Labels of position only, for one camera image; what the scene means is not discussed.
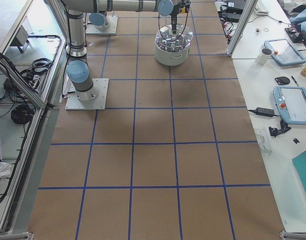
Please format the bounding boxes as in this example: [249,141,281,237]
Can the clear plastic box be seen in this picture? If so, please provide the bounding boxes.
[254,128,272,154]

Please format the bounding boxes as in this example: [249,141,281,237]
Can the blue teach pendant near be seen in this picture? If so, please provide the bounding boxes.
[273,86,306,125]

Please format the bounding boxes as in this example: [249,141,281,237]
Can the blue teach pendant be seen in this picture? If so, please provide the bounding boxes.
[264,38,306,66]
[273,86,306,125]

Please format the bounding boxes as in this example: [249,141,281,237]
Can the glass pot lid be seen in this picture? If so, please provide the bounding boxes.
[155,23,193,53]

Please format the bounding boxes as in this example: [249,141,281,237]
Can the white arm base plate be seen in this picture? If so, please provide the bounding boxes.
[86,15,119,35]
[65,78,109,111]

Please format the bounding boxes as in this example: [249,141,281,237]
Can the black power brick on table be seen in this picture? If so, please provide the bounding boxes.
[248,107,279,118]

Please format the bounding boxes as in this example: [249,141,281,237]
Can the white electric cooking pot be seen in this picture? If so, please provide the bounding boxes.
[154,41,191,67]

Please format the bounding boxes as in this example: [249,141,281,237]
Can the black pen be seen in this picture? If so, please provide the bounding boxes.
[291,76,300,87]

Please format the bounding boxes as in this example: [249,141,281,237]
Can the black round disc part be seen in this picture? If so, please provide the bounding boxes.
[274,76,291,86]

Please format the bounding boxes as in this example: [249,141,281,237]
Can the black coiled cable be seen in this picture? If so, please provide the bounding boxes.
[10,103,35,125]

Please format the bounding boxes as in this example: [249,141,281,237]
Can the black plastic bracket part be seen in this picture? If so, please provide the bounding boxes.
[268,119,292,138]

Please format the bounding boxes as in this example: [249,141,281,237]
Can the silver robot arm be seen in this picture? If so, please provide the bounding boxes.
[88,11,111,32]
[45,0,191,102]

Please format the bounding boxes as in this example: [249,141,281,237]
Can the white paper cup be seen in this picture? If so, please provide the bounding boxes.
[255,47,272,66]

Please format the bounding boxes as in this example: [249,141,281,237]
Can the blue teach pendant far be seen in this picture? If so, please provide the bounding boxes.
[264,38,306,66]

